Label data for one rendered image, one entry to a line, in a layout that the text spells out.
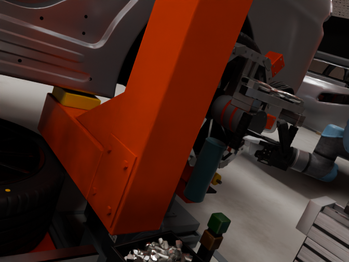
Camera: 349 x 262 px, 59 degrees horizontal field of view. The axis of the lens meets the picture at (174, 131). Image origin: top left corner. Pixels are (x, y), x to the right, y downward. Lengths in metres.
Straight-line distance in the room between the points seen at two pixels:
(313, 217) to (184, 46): 0.54
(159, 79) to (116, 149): 0.22
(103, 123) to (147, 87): 0.23
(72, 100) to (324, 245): 0.91
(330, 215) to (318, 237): 0.06
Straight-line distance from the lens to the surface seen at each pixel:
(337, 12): 4.78
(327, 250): 0.91
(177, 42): 0.71
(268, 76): 1.48
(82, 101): 1.21
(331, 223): 0.90
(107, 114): 0.91
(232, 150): 1.11
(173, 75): 0.70
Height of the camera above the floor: 0.99
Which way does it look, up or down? 13 degrees down
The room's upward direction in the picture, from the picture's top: 21 degrees clockwise
